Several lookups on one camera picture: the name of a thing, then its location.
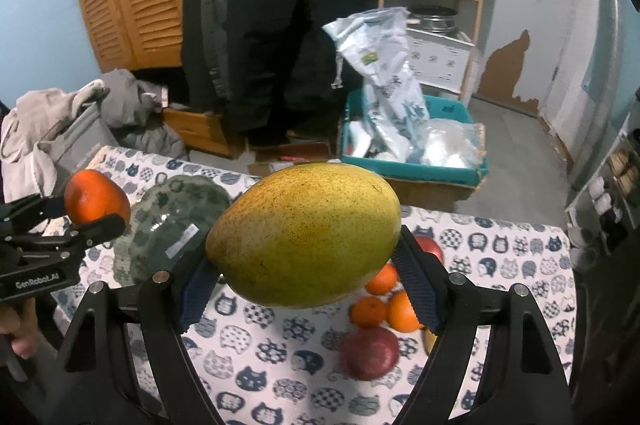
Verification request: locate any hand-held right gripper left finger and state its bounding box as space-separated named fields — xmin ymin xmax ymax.
xmin=52 ymin=252 xmax=226 ymax=425

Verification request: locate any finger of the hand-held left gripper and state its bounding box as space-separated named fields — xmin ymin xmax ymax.
xmin=0 ymin=194 xmax=68 ymax=232
xmin=47 ymin=213 xmax=127 ymax=252

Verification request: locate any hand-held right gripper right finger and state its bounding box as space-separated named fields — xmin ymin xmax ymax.
xmin=390 ymin=225 xmax=573 ymax=425

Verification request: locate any large orange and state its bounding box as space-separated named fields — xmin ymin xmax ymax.
xmin=386 ymin=290 xmax=426 ymax=334

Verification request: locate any reddish tangerine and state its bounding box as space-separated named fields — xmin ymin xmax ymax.
xmin=63 ymin=169 xmax=132 ymax=226

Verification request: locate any small orange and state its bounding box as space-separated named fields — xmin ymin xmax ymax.
xmin=349 ymin=296 xmax=389 ymax=329

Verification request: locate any green glass bowl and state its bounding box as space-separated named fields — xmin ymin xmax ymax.
xmin=112 ymin=175 xmax=234 ymax=289

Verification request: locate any dark red apple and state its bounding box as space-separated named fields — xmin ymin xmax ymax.
xmin=340 ymin=326 xmax=401 ymax=381

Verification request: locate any yellow-green mango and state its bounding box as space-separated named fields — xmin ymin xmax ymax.
xmin=205 ymin=162 xmax=402 ymax=310

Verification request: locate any person's left hand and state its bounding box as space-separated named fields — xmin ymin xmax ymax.
xmin=0 ymin=299 xmax=41 ymax=361

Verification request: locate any bright red apple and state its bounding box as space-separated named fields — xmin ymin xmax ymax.
xmin=412 ymin=235 xmax=445 ymax=267

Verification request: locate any beige garment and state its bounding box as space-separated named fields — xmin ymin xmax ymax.
xmin=0 ymin=81 xmax=111 ymax=206

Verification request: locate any grey bag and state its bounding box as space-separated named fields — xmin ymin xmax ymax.
xmin=50 ymin=105 xmax=119 ymax=186

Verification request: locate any cardboard box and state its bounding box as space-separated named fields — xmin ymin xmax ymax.
xmin=337 ymin=125 xmax=489 ymax=214

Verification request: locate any cat print tablecloth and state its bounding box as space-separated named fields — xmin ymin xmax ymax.
xmin=50 ymin=145 xmax=576 ymax=425

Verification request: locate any grey jacket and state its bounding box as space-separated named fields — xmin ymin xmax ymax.
xmin=100 ymin=69 xmax=189 ymax=160

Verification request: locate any wooden drawer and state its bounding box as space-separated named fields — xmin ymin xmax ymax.
xmin=162 ymin=105 xmax=246 ymax=160

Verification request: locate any clear plastic bag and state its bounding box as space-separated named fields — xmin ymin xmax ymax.
xmin=407 ymin=119 xmax=484 ymax=168

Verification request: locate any teal plastic crate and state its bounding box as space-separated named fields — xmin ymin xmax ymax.
xmin=340 ymin=90 xmax=489 ymax=186

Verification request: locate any white shelf with jars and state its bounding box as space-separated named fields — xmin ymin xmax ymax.
xmin=565 ymin=90 xmax=640 ymax=257

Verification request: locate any printed white plastic bag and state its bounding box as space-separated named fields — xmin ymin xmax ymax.
xmin=322 ymin=7 xmax=431 ymax=162

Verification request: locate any white patterned cabinet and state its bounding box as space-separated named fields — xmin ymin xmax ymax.
xmin=406 ymin=27 xmax=475 ymax=94

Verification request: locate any black hanging jacket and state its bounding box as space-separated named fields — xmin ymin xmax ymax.
xmin=180 ymin=0 xmax=384 ymax=146

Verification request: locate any metal steamer pot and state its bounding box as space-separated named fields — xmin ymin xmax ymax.
xmin=407 ymin=6 xmax=459 ymax=34

